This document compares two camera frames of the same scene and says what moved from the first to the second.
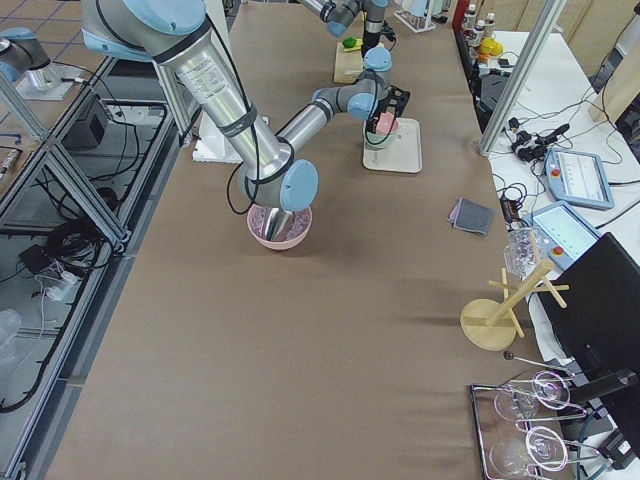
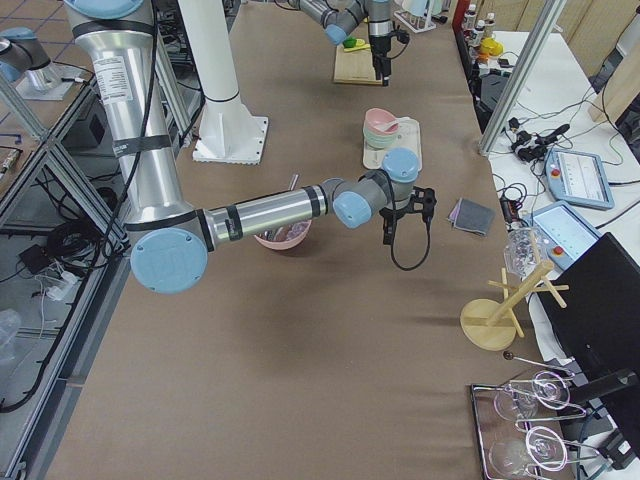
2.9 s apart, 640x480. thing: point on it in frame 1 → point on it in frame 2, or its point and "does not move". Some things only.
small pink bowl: [384, 123] does not move
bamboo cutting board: [348, 64] does not move
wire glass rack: [519, 423] does not move
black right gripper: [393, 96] → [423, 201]
